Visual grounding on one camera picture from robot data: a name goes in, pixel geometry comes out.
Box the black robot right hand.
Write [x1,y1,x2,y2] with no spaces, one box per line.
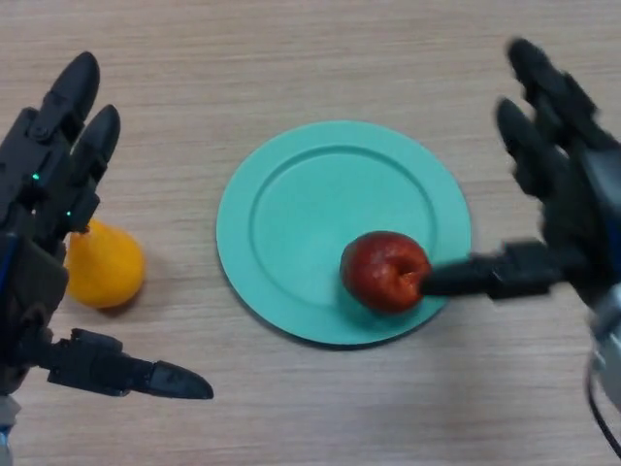
[419,37,621,312]

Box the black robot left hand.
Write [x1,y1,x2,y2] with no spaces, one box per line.
[0,51,214,402]

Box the red apple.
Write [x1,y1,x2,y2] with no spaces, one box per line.
[339,231,433,315]

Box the green round plate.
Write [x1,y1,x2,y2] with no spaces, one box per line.
[215,119,473,347]

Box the orange pear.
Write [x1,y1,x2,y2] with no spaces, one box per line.
[64,217,146,310]

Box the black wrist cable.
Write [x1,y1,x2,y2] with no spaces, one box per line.
[585,358,621,450]

